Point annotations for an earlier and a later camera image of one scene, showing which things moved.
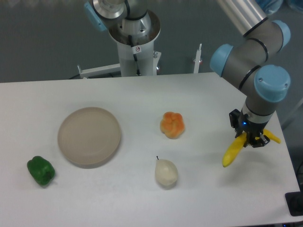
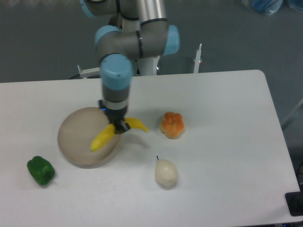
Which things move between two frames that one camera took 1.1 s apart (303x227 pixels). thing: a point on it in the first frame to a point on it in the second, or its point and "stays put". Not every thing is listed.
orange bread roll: [172, 125] stays put
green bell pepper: [41, 170] stays put
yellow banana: [239, 141] to [110, 130]
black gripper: [242, 124] to [115, 116]
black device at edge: [294, 202] stays put
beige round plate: [88, 136] stays put
